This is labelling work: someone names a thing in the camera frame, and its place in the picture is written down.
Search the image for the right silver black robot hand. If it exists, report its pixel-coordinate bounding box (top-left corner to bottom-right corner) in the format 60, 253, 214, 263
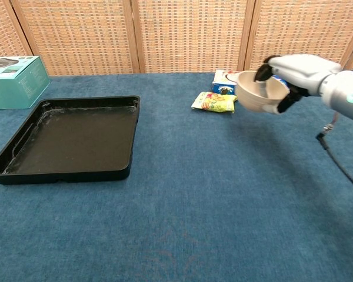
254, 53, 344, 115

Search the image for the beige ribbed bowl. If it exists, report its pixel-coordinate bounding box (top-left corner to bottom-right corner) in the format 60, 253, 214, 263
234, 69, 291, 113

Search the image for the black square plastic tray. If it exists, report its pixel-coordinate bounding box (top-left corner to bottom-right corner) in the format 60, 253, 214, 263
0, 95, 141, 186

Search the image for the blue Oreo cookie box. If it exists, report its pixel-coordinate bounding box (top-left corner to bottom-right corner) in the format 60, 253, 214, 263
211, 69, 289, 96

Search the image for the yellow green snack packet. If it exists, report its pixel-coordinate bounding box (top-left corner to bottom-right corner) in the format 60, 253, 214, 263
191, 91, 238, 114

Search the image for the blue table cloth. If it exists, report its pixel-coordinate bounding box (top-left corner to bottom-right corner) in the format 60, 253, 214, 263
0, 69, 353, 282

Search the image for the teal product box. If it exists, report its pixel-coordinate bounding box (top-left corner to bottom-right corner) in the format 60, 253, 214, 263
0, 55, 51, 110

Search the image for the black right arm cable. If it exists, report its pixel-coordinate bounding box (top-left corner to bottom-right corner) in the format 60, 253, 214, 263
315, 111, 353, 194

